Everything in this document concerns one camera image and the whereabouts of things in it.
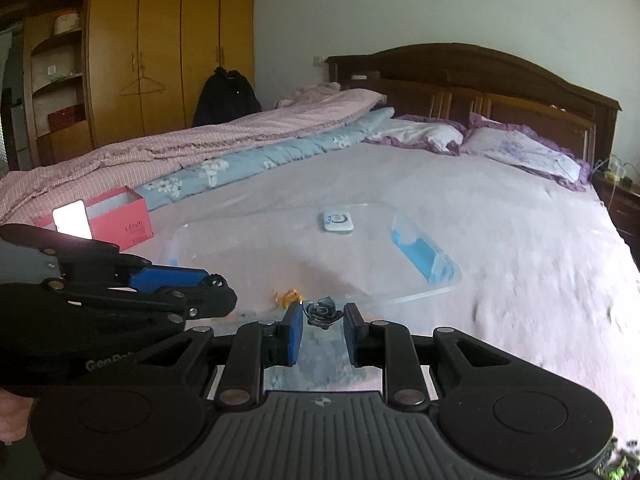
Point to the glossy white phone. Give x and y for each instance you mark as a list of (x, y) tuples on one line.
[(72, 220)]

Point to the wooden corner shelf unit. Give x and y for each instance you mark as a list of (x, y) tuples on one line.
[(37, 85)]

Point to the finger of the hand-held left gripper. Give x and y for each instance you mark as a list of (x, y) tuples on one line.
[(170, 277), (215, 302)]

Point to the floral pillow with purple frill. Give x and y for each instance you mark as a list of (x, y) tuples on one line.
[(520, 152)]

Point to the white wall socket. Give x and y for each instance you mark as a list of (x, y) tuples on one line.
[(318, 60)]

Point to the black round brick piece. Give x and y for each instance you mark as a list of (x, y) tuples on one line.
[(322, 311)]

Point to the blue floral quilt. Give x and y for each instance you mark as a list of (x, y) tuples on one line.
[(280, 152)]

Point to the pink striped quilt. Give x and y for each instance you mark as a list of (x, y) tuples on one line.
[(175, 145)]

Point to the clear plastic storage container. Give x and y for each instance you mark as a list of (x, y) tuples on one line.
[(300, 257)]

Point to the small orange brick piece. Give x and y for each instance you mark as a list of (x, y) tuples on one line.
[(286, 296)]

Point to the red storage box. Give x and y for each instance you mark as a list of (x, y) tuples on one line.
[(66, 118)]

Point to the dark wooden headboard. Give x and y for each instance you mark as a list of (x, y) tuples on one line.
[(475, 70)]

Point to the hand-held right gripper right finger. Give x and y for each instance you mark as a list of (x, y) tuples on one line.
[(352, 341)]

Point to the dark wooden nightstand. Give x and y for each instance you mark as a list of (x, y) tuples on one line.
[(625, 210)]

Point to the white storage box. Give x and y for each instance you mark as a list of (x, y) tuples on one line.
[(67, 23)]

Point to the white pillow with purple frill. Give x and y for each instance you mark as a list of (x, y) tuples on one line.
[(425, 135)]

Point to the pile of mixed building bricks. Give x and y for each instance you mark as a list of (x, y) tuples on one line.
[(622, 462)]

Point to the white remote control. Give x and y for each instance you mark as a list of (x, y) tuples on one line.
[(338, 221)]

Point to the pink cardboard box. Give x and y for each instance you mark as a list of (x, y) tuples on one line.
[(120, 217)]

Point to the white power strip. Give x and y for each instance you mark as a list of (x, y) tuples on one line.
[(616, 174)]

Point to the person's left hand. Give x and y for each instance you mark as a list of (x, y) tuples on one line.
[(12, 415)]

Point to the black jacket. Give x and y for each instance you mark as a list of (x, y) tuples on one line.
[(225, 97)]

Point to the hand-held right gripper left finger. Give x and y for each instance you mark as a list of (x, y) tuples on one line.
[(292, 336)]

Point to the yellow wooden wardrobe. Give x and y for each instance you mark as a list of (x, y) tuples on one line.
[(165, 35)]

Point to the pink fluffy blanket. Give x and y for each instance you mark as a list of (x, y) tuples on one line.
[(500, 260)]

